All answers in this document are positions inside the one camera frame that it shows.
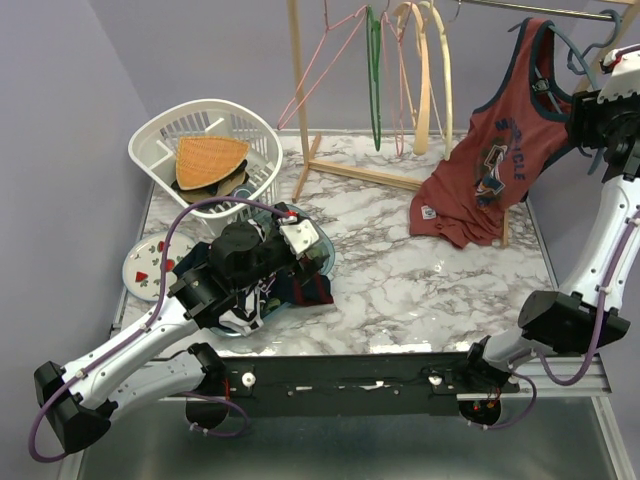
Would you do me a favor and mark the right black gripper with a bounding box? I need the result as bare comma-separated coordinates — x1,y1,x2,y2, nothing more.
563,79,640,149

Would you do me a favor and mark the blue plastic hanger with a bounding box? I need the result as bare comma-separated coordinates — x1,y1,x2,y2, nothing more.
530,10,639,181

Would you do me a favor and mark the red tank top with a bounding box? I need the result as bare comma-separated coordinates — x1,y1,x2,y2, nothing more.
409,18,571,249

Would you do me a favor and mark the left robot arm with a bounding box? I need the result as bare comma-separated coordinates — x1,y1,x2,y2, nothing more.
28,217,334,462

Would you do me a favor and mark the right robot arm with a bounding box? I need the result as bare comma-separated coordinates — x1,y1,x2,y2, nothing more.
459,87,639,392

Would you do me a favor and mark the cream plastic hanger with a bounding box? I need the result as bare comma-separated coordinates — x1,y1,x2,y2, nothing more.
419,1,454,161

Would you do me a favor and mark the light wooden hanger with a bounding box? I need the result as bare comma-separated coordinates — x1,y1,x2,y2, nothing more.
393,1,431,156

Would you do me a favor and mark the green plastic hanger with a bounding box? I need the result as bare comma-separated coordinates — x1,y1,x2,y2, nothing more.
365,5,381,151

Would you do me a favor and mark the dark navy maroon garment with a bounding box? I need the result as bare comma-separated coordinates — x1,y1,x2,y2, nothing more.
172,242,334,307

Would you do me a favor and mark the black white striped garment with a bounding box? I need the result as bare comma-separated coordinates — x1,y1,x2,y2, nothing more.
217,277,280,336

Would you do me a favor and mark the wooden clothes rack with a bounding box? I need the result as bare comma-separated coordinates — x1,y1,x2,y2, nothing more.
284,0,640,250

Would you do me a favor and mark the orange woven fan mat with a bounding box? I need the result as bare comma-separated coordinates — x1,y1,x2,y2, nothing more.
176,136,250,190

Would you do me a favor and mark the white plastic laundry basket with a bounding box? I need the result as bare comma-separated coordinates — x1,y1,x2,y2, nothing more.
128,99,283,209

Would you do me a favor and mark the watermelon pattern plate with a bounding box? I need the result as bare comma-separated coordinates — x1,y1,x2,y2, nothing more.
122,231,196,302

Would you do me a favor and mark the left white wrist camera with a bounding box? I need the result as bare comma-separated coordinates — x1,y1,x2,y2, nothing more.
277,211,321,259

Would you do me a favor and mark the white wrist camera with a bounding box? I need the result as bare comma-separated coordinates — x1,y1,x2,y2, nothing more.
597,44,640,104
277,211,321,259

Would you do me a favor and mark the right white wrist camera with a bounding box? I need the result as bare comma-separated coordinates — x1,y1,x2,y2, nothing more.
597,44,640,104

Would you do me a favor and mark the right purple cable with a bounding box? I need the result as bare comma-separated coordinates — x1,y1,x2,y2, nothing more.
472,204,640,431

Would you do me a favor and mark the purple cable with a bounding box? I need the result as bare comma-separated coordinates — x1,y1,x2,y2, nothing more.
472,204,640,431
28,196,301,464

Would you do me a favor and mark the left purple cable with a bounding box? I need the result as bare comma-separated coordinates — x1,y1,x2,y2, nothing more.
28,196,301,464

